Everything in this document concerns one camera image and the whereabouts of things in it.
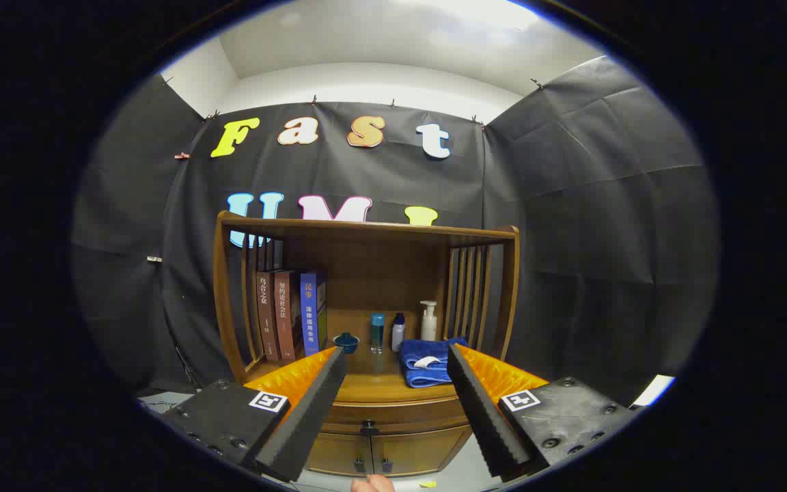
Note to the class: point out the clear teal bottle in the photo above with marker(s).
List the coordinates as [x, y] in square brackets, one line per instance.
[377, 335]

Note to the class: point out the wooden cabinet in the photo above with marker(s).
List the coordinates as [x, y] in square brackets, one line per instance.
[393, 273]

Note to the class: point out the wooden cabinet door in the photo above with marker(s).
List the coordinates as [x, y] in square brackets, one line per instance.
[339, 452]
[414, 449]

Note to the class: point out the blue folded towel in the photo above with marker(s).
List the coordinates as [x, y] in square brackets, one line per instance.
[421, 377]

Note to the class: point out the dark blue lidded teacup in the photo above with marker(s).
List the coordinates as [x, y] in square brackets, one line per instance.
[346, 343]

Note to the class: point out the white bottle with blue cap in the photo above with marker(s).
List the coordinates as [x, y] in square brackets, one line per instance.
[397, 335]

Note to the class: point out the wooden countertop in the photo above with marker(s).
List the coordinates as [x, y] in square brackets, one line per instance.
[380, 377]

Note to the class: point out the reddish brown book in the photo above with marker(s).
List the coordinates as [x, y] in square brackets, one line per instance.
[287, 321]

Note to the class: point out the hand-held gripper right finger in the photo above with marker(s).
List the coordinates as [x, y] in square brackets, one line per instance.
[482, 417]

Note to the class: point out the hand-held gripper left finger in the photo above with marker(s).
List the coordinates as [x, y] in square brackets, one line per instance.
[311, 417]

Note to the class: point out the white pump bottle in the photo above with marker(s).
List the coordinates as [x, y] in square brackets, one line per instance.
[428, 328]

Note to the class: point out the dark brown book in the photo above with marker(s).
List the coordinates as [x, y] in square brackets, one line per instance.
[267, 321]

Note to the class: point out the blue book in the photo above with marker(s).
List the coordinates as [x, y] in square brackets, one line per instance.
[310, 314]

